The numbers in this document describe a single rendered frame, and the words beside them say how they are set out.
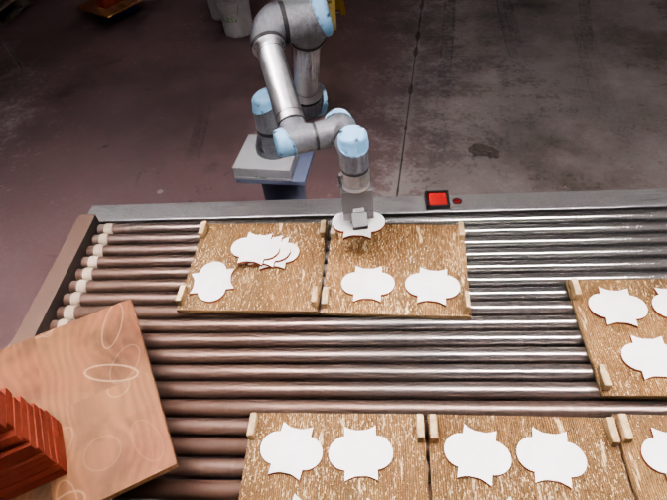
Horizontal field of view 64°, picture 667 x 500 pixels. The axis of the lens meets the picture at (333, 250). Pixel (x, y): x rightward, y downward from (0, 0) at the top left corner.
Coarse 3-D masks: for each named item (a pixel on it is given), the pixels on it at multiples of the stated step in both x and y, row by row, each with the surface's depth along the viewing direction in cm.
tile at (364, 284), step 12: (348, 276) 156; (360, 276) 155; (372, 276) 155; (384, 276) 155; (348, 288) 153; (360, 288) 152; (372, 288) 152; (384, 288) 152; (360, 300) 150; (372, 300) 150
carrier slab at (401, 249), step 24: (336, 240) 167; (360, 240) 167; (384, 240) 166; (408, 240) 165; (432, 240) 164; (456, 240) 163; (336, 264) 161; (360, 264) 160; (384, 264) 159; (408, 264) 158; (432, 264) 158; (456, 264) 157; (336, 288) 154; (336, 312) 149; (360, 312) 148; (384, 312) 147; (408, 312) 147; (432, 312) 146; (456, 312) 145
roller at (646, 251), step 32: (96, 256) 173; (128, 256) 173; (160, 256) 171; (192, 256) 170; (480, 256) 161; (512, 256) 160; (544, 256) 160; (576, 256) 159; (608, 256) 158; (640, 256) 157
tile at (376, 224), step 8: (336, 216) 156; (376, 216) 155; (336, 224) 154; (344, 224) 154; (368, 224) 153; (376, 224) 153; (384, 224) 153; (344, 232) 152; (352, 232) 152; (360, 232) 151; (368, 232) 151; (376, 232) 152
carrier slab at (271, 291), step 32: (224, 224) 176; (256, 224) 175; (288, 224) 174; (320, 224) 173; (224, 256) 167; (320, 256) 163; (192, 288) 159; (256, 288) 157; (288, 288) 156; (320, 288) 155
